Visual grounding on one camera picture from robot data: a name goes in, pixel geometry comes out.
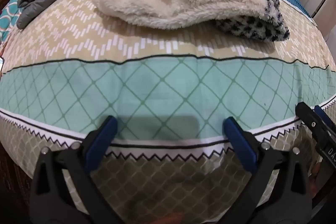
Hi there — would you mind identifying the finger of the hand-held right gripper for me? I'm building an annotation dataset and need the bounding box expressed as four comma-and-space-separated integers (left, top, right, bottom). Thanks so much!
295, 102, 336, 138

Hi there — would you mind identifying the teal patterned cloth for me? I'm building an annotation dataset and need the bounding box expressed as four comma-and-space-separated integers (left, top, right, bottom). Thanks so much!
0, 0, 26, 44

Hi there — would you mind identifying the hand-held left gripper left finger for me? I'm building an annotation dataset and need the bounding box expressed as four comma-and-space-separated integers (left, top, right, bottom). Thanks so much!
29, 115, 118, 224

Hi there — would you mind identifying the patterned bed sheet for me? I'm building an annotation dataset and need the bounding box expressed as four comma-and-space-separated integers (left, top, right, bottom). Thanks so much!
0, 0, 336, 224

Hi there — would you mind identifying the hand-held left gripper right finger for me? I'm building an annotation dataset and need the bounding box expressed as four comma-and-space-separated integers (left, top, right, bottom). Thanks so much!
222, 116, 313, 224

